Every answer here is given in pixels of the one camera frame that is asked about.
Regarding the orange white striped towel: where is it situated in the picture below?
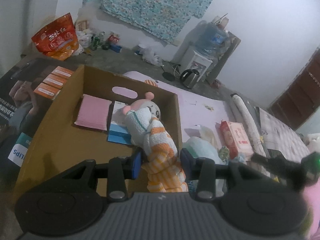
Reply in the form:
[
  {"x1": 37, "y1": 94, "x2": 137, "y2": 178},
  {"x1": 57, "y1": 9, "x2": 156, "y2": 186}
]
[{"x1": 124, "y1": 107, "x2": 188, "y2": 193}]

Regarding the pink knitted cloth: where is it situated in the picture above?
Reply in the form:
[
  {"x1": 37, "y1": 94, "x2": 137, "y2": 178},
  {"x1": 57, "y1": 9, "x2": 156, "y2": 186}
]
[{"x1": 74, "y1": 94, "x2": 112, "y2": 131}]

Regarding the white blue box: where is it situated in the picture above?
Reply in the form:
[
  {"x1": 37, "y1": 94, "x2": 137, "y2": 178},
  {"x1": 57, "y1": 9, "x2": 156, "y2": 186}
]
[{"x1": 107, "y1": 101, "x2": 132, "y2": 145}]

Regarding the brown wooden door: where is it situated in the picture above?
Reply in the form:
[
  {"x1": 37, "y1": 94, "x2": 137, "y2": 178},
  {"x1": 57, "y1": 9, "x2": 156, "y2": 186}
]
[{"x1": 268, "y1": 49, "x2": 319, "y2": 130}]

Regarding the white water dispenser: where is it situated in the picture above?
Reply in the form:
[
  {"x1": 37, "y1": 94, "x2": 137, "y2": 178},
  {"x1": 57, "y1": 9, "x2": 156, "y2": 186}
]
[{"x1": 179, "y1": 46, "x2": 213, "y2": 82}]

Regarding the pink tissue pack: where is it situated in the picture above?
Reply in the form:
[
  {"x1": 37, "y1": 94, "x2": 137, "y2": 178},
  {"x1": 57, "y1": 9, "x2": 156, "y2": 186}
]
[{"x1": 220, "y1": 121, "x2": 254, "y2": 160}]

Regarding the pink plush toy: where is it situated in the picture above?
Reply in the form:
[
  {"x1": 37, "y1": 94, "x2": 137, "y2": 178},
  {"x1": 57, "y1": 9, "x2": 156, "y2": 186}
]
[{"x1": 122, "y1": 92, "x2": 161, "y2": 119}]

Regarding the pink quilt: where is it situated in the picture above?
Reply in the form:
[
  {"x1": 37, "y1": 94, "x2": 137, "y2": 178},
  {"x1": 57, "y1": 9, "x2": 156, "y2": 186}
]
[{"x1": 301, "y1": 180, "x2": 320, "y2": 239}]

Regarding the dark printed appliance box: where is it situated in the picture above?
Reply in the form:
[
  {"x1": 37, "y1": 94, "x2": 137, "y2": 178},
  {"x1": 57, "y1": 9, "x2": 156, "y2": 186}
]
[{"x1": 1, "y1": 55, "x2": 77, "y2": 171}]

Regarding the red snack bag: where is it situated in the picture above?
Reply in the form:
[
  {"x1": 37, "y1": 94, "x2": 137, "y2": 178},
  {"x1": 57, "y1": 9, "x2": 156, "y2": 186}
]
[{"x1": 31, "y1": 13, "x2": 79, "y2": 61}]

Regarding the rolled beige quilt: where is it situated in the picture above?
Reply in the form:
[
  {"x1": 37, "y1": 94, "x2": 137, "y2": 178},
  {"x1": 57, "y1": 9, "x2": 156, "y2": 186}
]
[{"x1": 230, "y1": 93, "x2": 268, "y2": 157}]

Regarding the checkered grey sheet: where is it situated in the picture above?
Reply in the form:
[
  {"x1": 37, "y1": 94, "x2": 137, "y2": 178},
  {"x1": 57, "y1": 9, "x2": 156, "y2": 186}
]
[{"x1": 255, "y1": 107, "x2": 310, "y2": 163}]

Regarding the green patterned small pack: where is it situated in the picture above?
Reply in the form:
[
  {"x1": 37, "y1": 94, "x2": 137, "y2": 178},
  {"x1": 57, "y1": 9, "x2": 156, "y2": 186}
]
[{"x1": 218, "y1": 146, "x2": 229, "y2": 161}]

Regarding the electric kettle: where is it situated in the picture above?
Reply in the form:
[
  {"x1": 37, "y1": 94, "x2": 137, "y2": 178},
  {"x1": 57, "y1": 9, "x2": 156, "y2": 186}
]
[{"x1": 180, "y1": 69, "x2": 200, "y2": 89}]

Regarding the floral teal wall cloth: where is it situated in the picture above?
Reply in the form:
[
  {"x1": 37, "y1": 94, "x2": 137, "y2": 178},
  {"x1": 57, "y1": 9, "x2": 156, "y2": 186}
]
[{"x1": 83, "y1": 0, "x2": 213, "y2": 44}]

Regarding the brown cardboard box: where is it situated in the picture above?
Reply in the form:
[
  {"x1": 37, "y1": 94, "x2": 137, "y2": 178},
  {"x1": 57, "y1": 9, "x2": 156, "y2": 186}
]
[{"x1": 11, "y1": 66, "x2": 182, "y2": 204}]

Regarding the blue water jug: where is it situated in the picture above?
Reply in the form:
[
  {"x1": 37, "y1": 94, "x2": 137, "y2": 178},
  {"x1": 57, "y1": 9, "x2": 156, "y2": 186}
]
[{"x1": 195, "y1": 21, "x2": 229, "y2": 56}]

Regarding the white plastic trash bag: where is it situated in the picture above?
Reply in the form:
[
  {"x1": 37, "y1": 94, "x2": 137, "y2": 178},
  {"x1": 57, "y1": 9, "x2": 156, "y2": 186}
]
[{"x1": 142, "y1": 48, "x2": 163, "y2": 67}]

